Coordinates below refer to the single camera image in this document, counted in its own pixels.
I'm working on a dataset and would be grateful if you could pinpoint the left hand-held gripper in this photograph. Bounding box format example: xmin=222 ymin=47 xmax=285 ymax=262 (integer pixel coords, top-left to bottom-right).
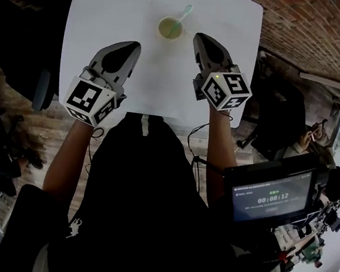
xmin=61 ymin=33 xmax=143 ymax=132

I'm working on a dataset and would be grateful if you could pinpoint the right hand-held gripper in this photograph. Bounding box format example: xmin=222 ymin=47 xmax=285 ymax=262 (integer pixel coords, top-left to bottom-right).
xmin=184 ymin=32 xmax=260 ymax=116

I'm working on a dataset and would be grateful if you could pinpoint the cream ceramic mug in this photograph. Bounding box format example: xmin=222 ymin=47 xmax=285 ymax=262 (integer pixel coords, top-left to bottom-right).
xmin=155 ymin=13 xmax=187 ymax=43

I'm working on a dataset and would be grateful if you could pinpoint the person's left forearm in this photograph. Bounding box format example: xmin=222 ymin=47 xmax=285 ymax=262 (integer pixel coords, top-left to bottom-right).
xmin=40 ymin=114 xmax=97 ymax=206

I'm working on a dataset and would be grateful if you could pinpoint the person's right forearm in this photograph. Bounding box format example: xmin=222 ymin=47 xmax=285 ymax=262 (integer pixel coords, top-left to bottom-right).
xmin=195 ymin=104 xmax=246 ymax=213

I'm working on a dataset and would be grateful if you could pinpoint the black office chair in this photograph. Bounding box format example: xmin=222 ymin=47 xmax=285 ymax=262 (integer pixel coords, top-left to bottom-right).
xmin=0 ymin=0 xmax=72 ymax=115

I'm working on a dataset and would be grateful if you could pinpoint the black monitor screen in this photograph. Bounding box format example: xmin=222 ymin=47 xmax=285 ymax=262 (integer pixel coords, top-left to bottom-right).
xmin=217 ymin=150 xmax=326 ymax=235

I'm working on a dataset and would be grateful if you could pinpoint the person's black shirt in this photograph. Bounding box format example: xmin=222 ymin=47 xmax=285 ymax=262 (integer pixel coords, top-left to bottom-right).
xmin=0 ymin=97 xmax=286 ymax=272

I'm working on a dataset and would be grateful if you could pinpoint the cluttered workbench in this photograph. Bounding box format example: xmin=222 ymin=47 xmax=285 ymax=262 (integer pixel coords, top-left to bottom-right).
xmin=267 ymin=189 xmax=340 ymax=272

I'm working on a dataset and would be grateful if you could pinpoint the black cable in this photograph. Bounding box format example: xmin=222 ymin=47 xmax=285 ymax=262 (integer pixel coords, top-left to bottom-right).
xmin=179 ymin=120 xmax=212 ymax=197

